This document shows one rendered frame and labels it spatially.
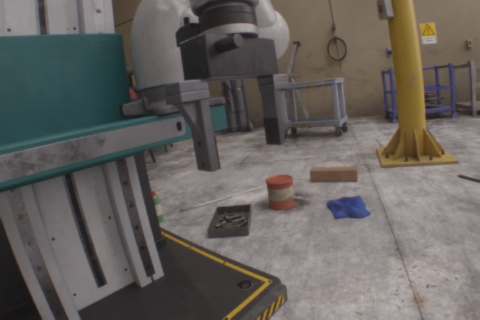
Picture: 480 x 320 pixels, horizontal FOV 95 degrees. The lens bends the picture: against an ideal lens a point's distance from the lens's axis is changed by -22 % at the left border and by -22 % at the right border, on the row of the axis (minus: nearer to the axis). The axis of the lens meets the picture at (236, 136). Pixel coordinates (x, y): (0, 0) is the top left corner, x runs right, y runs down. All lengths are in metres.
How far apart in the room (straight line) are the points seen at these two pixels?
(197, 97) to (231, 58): 0.06
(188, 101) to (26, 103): 0.41
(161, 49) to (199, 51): 0.28
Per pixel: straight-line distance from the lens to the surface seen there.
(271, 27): 0.67
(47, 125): 0.62
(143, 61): 0.59
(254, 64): 0.35
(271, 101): 0.40
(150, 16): 0.60
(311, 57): 6.15
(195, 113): 0.30
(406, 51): 2.77
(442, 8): 6.80
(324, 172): 2.32
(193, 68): 0.32
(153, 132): 0.52
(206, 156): 0.31
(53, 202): 0.72
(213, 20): 0.34
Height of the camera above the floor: 0.80
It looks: 8 degrees down
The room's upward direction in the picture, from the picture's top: 8 degrees counter-clockwise
